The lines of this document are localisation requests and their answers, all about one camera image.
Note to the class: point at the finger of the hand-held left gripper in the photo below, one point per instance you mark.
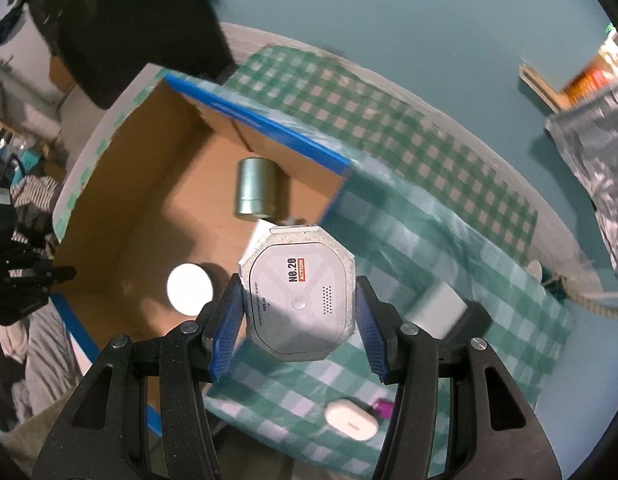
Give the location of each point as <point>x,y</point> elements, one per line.
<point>49,274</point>

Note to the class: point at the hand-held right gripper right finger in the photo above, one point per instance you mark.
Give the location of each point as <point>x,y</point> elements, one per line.
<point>371,330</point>

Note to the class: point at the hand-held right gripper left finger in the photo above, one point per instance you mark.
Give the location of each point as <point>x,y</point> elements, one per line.
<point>224,330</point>

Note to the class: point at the round black puck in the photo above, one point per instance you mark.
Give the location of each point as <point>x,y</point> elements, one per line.
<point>190,289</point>

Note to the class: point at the white charger block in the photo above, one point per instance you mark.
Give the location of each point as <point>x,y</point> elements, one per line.
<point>436,307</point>

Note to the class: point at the purple gold lighter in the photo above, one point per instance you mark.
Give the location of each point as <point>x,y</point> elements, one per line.
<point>384,408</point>

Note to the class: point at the white octagonal device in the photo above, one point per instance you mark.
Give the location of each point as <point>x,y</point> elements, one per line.
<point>299,290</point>

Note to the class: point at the white earbuds case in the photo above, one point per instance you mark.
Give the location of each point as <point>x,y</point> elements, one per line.
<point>351,420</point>

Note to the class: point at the blue-rimmed cardboard box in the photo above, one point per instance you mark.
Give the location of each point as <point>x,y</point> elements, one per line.
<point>154,200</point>

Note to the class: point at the teal round tin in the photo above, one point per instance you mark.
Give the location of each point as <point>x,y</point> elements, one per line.
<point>256,187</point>

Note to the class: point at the grey crumpled bedding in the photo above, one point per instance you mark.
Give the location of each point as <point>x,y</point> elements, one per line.
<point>44,355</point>

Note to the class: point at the striped cloth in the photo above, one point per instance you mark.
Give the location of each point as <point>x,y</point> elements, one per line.
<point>34,197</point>

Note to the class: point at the green checked tablecloth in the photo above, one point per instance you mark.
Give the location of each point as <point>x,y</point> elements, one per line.
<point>429,200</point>

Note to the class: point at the small white round object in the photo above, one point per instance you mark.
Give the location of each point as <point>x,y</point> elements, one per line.
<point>535,271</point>

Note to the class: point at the silver foil curtain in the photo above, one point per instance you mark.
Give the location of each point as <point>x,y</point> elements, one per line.
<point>599,160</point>

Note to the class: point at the wooden shelf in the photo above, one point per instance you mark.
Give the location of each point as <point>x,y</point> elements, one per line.
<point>541,87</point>

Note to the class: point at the orange packets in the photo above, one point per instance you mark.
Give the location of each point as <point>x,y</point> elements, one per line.
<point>589,82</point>

